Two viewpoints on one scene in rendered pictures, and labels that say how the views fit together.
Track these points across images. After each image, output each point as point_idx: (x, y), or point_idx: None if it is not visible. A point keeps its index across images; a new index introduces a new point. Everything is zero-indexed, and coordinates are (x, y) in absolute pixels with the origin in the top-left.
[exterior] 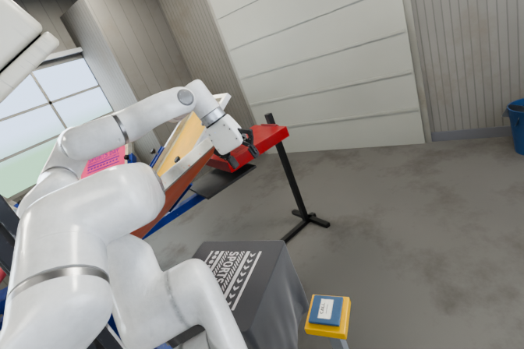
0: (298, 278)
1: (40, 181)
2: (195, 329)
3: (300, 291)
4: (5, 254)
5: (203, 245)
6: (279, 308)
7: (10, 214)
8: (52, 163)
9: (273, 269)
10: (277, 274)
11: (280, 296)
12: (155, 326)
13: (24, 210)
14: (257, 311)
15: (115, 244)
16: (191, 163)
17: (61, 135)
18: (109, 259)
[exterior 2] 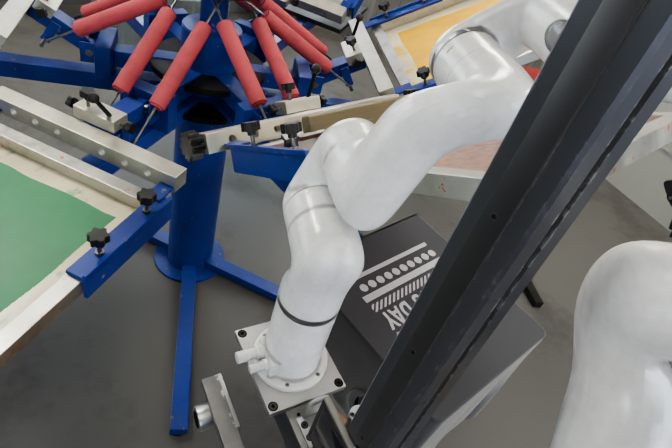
0: (504, 382)
1: (503, 74)
2: (355, 342)
3: (489, 397)
4: (520, 258)
5: (413, 219)
6: (469, 408)
7: (584, 204)
8: (491, 24)
9: (511, 362)
10: (506, 371)
11: (482, 396)
12: None
13: (452, 108)
14: (463, 405)
15: (669, 379)
16: (618, 167)
17: None
18: (652, 401)
